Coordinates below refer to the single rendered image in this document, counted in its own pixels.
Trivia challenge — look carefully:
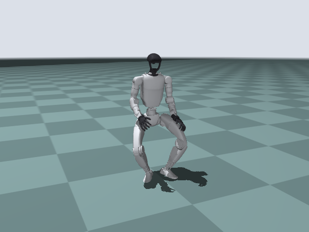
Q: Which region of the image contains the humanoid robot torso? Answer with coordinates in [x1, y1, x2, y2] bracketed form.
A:
[140, 72, 165, 127]

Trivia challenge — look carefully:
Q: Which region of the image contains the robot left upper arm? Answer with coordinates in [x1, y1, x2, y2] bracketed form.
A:
[164, 75, 173, 104]

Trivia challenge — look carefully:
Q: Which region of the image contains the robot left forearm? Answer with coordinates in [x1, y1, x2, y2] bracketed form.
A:
[168, 98, 177, 120]

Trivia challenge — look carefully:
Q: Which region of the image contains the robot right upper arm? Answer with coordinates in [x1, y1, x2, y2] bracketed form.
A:
[130, 76, 144, 104]

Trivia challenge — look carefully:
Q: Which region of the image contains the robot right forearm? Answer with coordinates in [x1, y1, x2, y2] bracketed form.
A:
[129, 98, 142, 119]

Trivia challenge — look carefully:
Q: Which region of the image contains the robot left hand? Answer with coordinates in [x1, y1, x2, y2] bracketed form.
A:
[171, 114, 186, 131]

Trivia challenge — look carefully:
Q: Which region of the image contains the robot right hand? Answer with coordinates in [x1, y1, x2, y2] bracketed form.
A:
[138, 114, 151, 131]

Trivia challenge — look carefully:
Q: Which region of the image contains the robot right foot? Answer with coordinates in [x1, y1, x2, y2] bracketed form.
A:
[143, 170, 153, 183]

